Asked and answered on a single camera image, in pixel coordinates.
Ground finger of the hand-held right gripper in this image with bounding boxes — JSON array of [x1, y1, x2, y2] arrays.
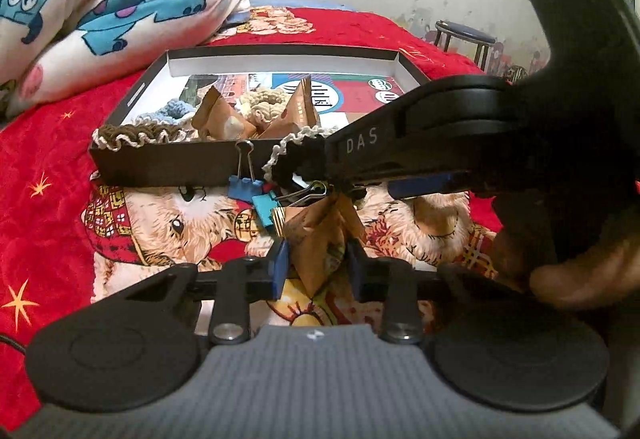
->
[[350, 170, 501, 201], [324, 75, 522, 183]]

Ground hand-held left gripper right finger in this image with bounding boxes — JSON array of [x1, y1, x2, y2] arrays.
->
[[345, 238, 527, 346]]

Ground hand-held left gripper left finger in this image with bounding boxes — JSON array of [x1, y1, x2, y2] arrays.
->
[[95, 237, 292, 346]]

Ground brown paper snack packet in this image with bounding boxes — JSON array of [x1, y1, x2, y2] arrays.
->
[[259, 74, 321, 140], [282, 194, 369, 298], [192, 86, 259, 140]]

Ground black scrunchie with white trim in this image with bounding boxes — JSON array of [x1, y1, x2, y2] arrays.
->
[[260, 124, 337, 188]]

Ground black shallow cardboard box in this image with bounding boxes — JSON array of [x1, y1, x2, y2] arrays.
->
[[88, 44, 432, 188]]

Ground cream scrunchie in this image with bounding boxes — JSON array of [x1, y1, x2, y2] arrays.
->
[[235, 86, 297, 130]]

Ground light blue scrunchie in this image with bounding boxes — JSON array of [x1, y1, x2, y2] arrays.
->
[[142, 98, 199, 125]]

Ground person's right hand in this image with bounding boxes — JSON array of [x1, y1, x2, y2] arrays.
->
[[492, 221, 640, 315]]

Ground teal binder clip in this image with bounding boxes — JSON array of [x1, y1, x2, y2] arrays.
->
[[251, 191, 284, 236]]

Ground brown paper packets in box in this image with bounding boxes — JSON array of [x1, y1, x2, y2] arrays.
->
[[180, 71, 407, 131]]

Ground brown patterned ball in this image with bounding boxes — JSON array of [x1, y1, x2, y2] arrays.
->
[[501, 64, 530, 84]]

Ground blue binder clip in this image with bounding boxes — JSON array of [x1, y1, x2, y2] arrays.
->
[[227, 140, 266, 200]]

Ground round black metal stool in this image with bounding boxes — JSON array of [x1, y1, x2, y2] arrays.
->
[[433, 18, 497, 73]]

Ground brown scrunchie with white trim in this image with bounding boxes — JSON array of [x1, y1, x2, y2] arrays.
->
[[92, 116, 202, 151]]

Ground red bear printed blanket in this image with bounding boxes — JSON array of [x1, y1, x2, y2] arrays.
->
[[0, 5, 501, 431]]

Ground black cable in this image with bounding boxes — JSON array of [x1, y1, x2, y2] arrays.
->
[[0, 333, 32, 356]]

